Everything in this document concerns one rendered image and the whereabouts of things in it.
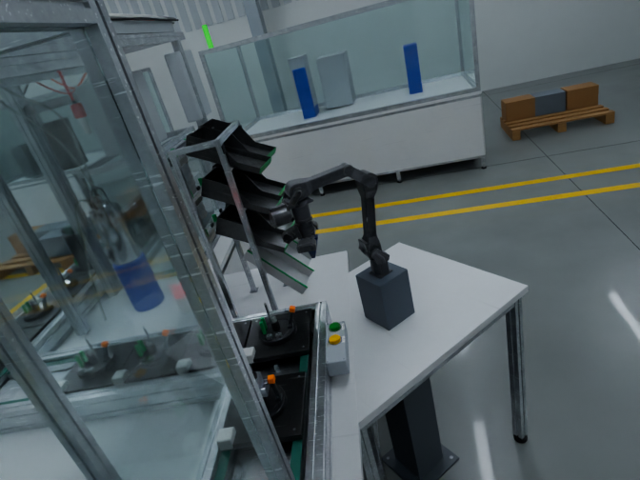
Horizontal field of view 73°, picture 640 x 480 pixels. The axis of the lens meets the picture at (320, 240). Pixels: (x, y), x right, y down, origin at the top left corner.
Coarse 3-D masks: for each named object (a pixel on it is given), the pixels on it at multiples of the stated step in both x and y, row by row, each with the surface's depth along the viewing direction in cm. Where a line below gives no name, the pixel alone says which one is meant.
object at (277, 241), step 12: (228, 216) 178; (252, 216) 177; (216, 228) 168; (228, 228) 167; (240, 228) 166; (252, 228) 178; (264, 228) 179; (276, 228) 178; (240, 240) 168; (264, 240) 172; (276, 240) 173
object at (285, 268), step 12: (264, 252) 182; (276, 252) 184; (264, 264) 172; (276, 264) 181; (288, 264) 185; (300, 264) 184; (276, 276) 174; (288, 276) 173; (300, 276) 183; (300, 288) 174
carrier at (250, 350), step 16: (256, 320) 170; (272, 320) 156; (288, 320) 162; (304, 320) 162; (256, 336) 161; (272, 336) 155; (288, 336) 153; (304, 336) 154; (256, 352) 152; (272, 352) 150; (288, 352) 148; (304, 352) 148
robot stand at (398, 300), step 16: (368, 272) 164; (400, 272) 159; (368, 288) 161; (384, 288) 156; (400, 288) 160; (368, 304) 167; (384, 304) 158; (400, 304) 163; (384, 320) 162; (400, 320) 165
